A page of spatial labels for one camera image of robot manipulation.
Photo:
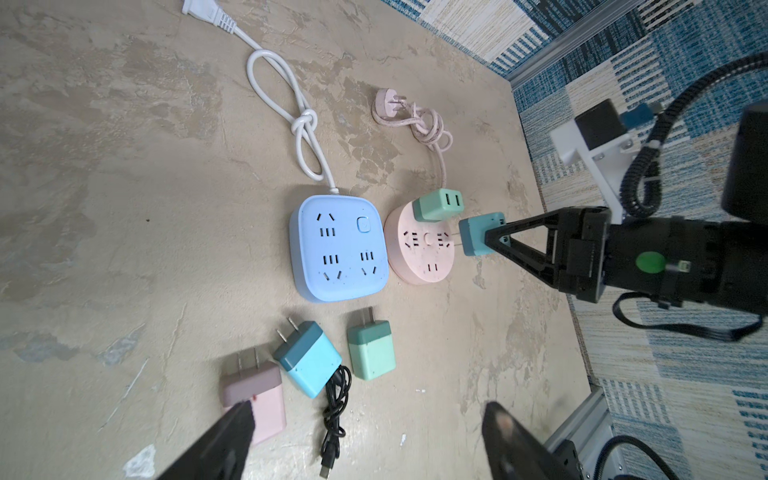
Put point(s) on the green charger adapter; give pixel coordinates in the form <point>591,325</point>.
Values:
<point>438,205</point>
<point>371,347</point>

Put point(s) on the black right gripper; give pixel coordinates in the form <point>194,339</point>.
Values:
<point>577,236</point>

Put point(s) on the blue charger adapter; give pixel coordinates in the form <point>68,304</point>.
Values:
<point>307,356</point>

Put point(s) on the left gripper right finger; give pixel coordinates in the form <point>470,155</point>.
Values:
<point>514,453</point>

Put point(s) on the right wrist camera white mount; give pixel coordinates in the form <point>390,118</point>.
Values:
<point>601,138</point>

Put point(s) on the teal charger adapter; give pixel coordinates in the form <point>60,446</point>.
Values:
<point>472,232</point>

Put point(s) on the blue square power strip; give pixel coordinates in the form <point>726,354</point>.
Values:
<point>337,248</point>

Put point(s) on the pink round power strip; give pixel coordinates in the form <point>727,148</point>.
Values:
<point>419,252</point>

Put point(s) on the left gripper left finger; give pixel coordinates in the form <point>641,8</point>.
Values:
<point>221,452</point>

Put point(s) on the pink charger adapter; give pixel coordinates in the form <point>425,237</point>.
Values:
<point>259,383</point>

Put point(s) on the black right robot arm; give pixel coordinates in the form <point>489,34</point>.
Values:
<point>674,260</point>

